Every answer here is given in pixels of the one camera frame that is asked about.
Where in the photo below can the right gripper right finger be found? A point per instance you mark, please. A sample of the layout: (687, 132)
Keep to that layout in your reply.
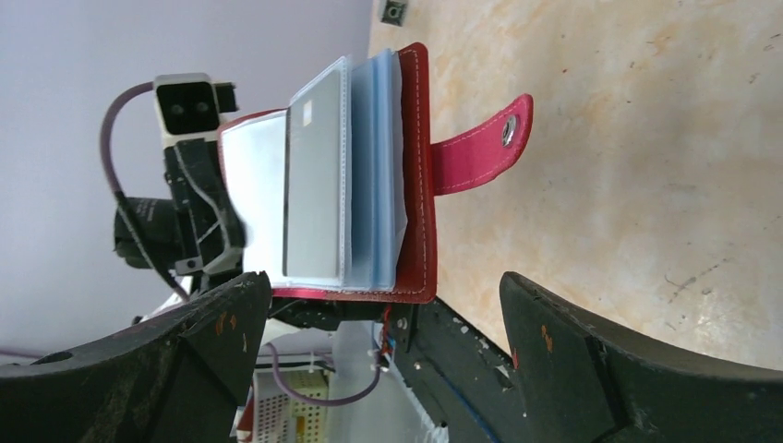
(658, 392)

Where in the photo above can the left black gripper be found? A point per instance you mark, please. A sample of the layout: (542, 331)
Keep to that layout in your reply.
(196, 230)

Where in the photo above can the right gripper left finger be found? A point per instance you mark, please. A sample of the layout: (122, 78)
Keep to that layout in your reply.
(178, 377)

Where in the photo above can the red leather card holder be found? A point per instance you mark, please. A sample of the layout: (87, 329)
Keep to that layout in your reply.
(391, 173)

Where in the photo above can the grey black credit card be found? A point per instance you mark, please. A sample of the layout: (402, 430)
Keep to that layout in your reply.
(312, 195)

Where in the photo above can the grey toy block bar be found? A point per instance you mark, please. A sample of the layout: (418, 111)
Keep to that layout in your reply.
(393, 12)

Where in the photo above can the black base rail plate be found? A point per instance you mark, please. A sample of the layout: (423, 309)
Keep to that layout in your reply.
(440, 367)

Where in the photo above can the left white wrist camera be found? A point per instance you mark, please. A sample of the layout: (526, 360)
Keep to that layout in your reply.
(192, 106)

